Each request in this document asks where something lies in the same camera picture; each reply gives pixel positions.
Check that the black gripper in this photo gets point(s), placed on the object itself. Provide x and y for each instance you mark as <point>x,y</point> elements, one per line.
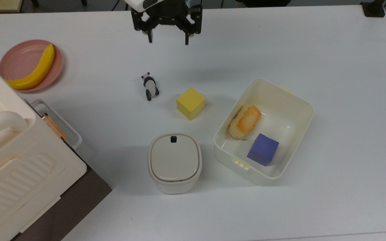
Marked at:
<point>168,13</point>

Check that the beige trash can lid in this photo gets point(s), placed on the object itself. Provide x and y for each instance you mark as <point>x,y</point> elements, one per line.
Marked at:
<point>174,160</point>

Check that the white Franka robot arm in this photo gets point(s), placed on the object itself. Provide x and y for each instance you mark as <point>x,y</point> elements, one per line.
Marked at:
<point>139,4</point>

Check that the black trash can button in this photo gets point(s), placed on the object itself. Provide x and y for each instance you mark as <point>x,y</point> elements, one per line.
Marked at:
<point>173,139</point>

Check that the beige trash can body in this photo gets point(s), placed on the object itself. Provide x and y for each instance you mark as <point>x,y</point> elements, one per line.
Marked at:
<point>174,186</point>

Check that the panda figurine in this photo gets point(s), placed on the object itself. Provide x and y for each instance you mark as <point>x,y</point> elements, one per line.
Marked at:
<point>150,86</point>

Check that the yellow cube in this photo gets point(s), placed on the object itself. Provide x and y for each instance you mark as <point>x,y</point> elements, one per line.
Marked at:
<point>190,102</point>

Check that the toy bread roll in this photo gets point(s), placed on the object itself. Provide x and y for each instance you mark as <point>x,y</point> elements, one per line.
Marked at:
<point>245,121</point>

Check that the cream open plastic bin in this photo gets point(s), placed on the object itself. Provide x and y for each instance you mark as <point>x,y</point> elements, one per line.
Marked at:
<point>280,100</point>

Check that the yellow toy banana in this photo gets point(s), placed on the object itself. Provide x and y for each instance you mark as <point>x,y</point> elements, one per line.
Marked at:
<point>39,72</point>

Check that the pink plate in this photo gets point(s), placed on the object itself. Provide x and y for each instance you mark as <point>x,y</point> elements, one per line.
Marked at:
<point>22,60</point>

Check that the copper box latch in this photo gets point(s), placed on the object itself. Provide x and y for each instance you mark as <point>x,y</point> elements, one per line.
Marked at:
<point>55,127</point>

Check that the purple cube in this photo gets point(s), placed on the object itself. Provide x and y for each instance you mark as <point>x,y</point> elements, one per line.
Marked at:
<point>262,150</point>

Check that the black clamp base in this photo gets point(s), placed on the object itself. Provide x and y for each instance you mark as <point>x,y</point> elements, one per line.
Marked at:
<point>374,8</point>

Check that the cream plastic storage box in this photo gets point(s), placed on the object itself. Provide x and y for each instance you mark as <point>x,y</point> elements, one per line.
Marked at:
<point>18,180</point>

